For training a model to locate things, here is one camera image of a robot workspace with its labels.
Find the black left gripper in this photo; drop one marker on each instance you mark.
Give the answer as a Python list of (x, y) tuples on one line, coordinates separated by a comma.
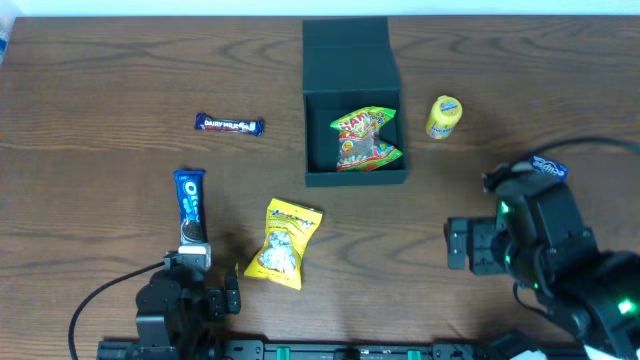
[(220, 303)]

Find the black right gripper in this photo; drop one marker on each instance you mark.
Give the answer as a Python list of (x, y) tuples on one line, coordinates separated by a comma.
[(470, 244)]

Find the yellow snack bag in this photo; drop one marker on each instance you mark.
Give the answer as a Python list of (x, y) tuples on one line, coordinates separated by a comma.
[(288, 230)]

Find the green Haribo gummy bag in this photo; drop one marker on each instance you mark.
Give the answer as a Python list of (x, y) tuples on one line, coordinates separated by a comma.
[(360, 146)]

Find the blue Oreo cookie pack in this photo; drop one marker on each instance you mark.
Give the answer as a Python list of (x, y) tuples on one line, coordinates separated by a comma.
[(189, 190)]

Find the Dairy Milk chocolate bar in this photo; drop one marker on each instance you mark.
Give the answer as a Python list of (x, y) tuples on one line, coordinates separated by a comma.
[(205, 122)]

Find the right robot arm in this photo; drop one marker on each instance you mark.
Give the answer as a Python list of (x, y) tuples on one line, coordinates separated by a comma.
[(592, 295)]

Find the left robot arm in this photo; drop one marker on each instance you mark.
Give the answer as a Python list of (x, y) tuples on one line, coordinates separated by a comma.
[(178, 317)]

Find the yellow candy bottle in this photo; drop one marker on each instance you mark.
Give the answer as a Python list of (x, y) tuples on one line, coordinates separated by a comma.
[(443, 117)]

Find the blue Eclipse mint box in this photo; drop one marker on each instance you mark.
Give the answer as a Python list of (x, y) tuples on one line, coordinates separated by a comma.
[(548, 166)]

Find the dark green open box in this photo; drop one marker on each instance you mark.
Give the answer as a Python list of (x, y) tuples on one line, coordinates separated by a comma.
[(348, 64)]

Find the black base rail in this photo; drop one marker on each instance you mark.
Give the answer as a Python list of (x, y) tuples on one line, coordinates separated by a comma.
[(258, 350)]

